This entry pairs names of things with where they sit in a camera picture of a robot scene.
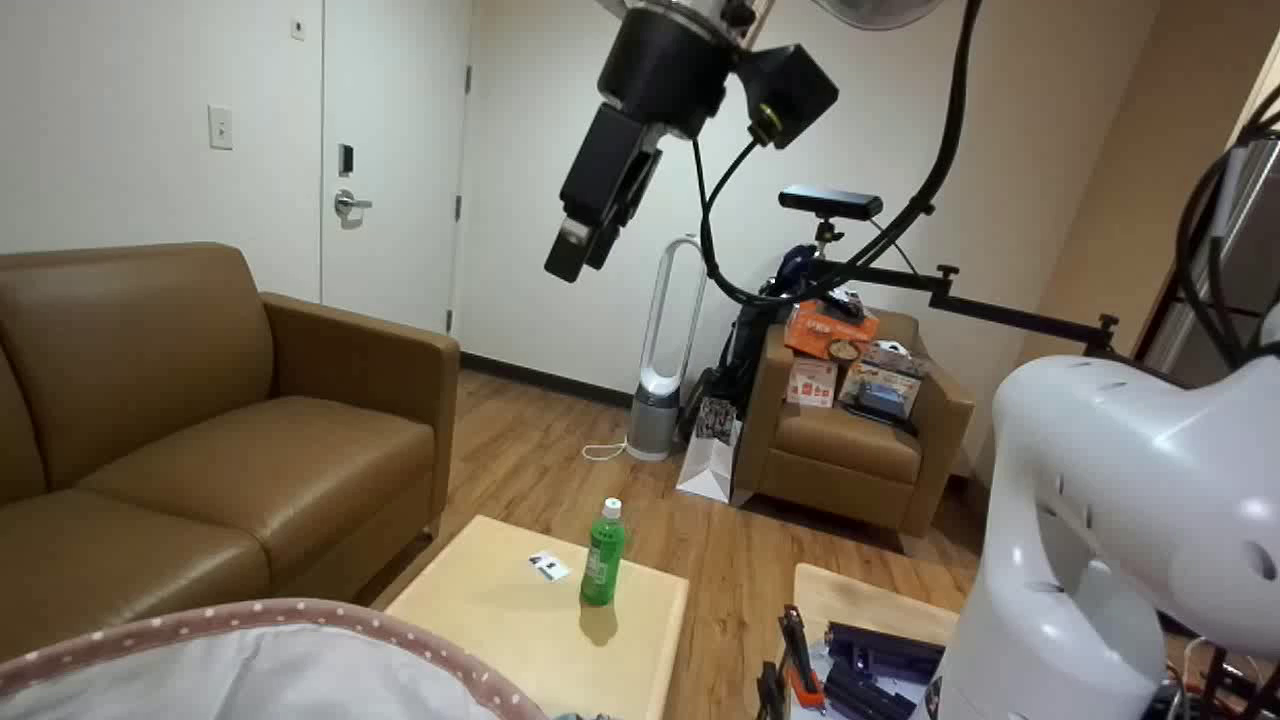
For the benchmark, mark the small white card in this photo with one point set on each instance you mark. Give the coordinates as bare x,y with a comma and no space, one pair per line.
551,565

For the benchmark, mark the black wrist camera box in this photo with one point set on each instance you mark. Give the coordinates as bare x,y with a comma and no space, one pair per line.
784,94

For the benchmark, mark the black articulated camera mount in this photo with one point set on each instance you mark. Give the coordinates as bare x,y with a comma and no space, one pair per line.
1013,312

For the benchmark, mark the black stereo camera bar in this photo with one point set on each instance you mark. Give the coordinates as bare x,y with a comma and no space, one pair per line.
830,201

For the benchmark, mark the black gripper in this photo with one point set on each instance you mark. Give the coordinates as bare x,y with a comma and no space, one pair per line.
666,75

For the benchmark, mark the small white printed box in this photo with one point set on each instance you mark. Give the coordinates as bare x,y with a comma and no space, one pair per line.
810,380

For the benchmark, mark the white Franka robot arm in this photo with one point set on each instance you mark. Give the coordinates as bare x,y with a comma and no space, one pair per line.
1132,505

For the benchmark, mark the black door keypad lock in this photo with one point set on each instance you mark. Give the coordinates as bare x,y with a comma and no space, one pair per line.
344,159

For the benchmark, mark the blue black tool case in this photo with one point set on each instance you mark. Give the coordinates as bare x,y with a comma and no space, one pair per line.
882,657

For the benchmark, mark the white door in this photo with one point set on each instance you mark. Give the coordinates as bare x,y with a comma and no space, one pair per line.
402,106

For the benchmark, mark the clear packaged box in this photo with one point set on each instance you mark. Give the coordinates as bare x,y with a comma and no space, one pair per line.
882,389

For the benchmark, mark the silver bladeless tower fan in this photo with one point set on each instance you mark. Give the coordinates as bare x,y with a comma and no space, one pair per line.
653,417

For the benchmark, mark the brown leather armchair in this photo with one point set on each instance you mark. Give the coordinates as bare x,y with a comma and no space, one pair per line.
843,460

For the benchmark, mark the orange box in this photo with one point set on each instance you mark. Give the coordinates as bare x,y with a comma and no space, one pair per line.
830,328

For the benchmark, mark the orange black clamp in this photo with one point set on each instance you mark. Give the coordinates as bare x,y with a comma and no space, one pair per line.
803,664

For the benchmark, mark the light wood robot table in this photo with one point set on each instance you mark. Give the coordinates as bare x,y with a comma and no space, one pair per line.
865,603

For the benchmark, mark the light wood coffee table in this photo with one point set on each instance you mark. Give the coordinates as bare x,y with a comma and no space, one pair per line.
506,626

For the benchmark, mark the white light switch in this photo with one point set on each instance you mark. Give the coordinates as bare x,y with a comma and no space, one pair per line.
221,126

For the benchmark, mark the pink patterned laundry bin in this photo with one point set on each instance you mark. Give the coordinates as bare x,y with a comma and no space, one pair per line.
267,619

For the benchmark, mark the brown leather sofa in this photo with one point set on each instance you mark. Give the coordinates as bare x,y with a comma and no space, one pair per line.
202,465

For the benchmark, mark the dark blue backpack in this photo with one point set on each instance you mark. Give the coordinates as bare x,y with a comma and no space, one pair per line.
744,345

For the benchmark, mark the white paper bag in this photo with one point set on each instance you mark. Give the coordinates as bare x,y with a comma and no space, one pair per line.
710,460

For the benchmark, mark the grey metal appliance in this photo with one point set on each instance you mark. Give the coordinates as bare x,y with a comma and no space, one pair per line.
1244,255

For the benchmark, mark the green plastic bottle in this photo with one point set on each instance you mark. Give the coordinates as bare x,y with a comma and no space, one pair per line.
601,560

